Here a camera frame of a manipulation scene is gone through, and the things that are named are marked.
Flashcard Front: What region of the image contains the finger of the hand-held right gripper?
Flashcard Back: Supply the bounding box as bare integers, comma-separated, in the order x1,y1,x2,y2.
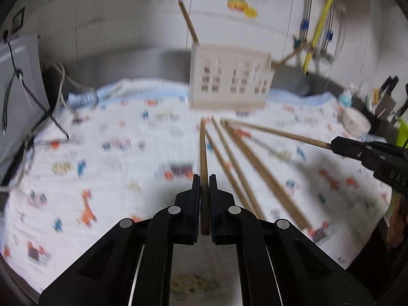
331,136,408,160
331,145,387,176

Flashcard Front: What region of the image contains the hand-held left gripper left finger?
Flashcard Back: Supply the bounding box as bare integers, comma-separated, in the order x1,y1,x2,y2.
38,174,202,306

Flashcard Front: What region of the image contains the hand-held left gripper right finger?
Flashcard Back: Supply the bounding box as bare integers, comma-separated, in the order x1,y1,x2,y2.
209,174,373,306

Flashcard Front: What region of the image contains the brown wooden chopstick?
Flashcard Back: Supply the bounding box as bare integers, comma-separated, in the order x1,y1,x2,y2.
271,40,312,70
199,119,211,235
177,0,201,46
223,119,334,150

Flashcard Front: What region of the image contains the pile of wooden chopsticks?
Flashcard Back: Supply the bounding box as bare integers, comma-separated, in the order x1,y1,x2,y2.
204,117,314,231

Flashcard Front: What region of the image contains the beige plastic utensil holder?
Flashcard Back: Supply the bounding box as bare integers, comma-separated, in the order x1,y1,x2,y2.
188,43,275,111

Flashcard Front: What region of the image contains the white bowl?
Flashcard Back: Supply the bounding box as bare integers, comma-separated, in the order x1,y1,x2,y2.
342,107,372,136

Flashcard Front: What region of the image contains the blue pump bottle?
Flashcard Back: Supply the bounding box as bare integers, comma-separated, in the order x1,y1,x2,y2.
337,83,356,108

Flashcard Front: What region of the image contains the black utensil container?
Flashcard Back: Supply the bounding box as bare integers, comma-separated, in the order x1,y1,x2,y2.
363,76,408,149

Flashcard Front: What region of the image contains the printed white blanket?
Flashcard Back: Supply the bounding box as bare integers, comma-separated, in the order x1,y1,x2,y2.
2,77,393,306

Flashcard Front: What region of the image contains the orange and lemon sticker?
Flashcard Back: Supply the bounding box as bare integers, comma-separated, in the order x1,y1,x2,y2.
227,0,258,18

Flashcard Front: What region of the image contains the white appliance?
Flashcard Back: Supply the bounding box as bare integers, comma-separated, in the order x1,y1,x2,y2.
0,34,52,186

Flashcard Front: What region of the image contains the braided metal hose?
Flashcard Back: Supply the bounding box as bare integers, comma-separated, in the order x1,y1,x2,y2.
299,0,316,44
320,0,337,60

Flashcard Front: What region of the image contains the yellow gas hose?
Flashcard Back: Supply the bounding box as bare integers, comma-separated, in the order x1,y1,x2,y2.
302,0,340,76

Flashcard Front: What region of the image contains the white power cable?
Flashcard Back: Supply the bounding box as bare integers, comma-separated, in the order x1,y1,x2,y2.
47,63,97,109

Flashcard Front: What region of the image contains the black cable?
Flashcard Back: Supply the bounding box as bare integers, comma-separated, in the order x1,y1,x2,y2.
3,31,71,141

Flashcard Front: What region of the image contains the wall socket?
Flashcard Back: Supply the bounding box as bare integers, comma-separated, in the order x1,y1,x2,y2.
12,8,27,33

